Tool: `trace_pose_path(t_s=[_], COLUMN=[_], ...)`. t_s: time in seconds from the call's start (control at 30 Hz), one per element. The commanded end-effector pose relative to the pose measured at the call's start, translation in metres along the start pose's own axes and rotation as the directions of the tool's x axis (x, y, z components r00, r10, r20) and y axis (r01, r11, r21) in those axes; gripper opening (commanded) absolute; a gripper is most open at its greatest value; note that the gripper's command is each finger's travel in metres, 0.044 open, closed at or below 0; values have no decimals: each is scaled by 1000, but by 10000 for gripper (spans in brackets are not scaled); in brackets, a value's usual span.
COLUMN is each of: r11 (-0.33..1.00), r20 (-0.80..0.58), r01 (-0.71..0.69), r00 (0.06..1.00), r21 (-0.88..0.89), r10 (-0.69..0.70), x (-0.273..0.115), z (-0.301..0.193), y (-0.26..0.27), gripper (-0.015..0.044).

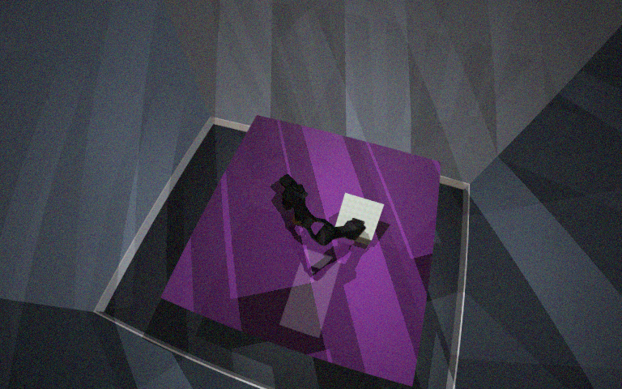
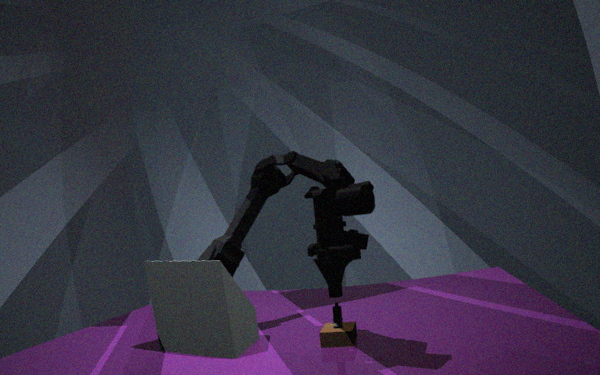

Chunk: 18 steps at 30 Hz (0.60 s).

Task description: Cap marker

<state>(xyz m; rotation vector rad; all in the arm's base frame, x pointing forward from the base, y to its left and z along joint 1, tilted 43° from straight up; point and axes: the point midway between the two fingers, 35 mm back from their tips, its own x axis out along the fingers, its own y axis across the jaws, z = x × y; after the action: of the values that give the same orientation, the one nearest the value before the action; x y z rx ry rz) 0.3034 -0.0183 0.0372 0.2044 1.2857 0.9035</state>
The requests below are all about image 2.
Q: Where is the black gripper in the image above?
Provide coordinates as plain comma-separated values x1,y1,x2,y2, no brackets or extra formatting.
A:
308,217,361,292

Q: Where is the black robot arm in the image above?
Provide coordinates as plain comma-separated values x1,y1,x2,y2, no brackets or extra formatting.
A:
197,151,376,277

